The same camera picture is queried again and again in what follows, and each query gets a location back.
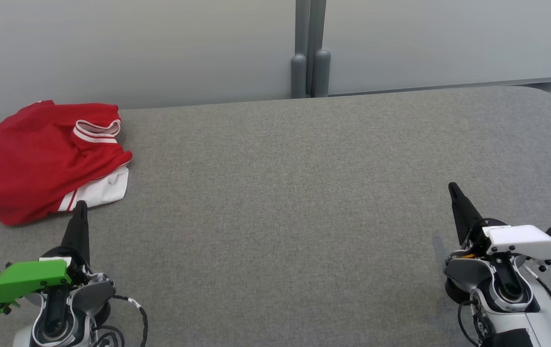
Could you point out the grey double partition post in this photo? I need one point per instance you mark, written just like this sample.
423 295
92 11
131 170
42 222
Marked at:
310 48

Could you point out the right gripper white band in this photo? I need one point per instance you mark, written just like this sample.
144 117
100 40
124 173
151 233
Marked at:
521 241

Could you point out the red jersey with white sleeves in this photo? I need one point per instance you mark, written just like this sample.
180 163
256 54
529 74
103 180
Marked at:
97 166

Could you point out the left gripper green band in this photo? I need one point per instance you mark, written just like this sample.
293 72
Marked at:
24 282

